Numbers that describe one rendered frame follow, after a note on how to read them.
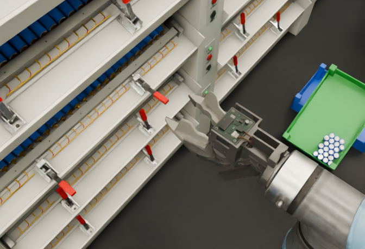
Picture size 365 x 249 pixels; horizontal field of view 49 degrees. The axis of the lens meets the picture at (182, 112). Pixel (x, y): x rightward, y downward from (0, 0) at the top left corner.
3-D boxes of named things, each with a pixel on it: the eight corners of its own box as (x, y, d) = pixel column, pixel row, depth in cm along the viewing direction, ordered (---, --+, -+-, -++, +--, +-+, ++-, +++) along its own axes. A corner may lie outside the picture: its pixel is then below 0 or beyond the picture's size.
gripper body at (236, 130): (234, 99, 67) (297, 139, 63) (228, 126, 74) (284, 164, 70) (206, 128, 64) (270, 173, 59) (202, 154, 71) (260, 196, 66)
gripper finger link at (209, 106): (202, 72, 72) (235, 107, 68) (201, 92, 77) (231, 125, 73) (188, 80, 71) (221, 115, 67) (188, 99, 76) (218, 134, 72)
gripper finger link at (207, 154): (190, 124, 71) (237, 142, 69) (190, 129, 72) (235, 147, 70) (179, 145, 69) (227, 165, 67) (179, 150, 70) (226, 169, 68)
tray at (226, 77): (299, 15, 163) (319, -4, 150) (207, 113, 138) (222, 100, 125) (262, -20, 163) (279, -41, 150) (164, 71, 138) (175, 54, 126)
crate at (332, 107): (333, 171, 138) (334, 170, 131) (282, 138, 145) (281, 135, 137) (383, 99, 137) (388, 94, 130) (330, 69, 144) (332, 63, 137)
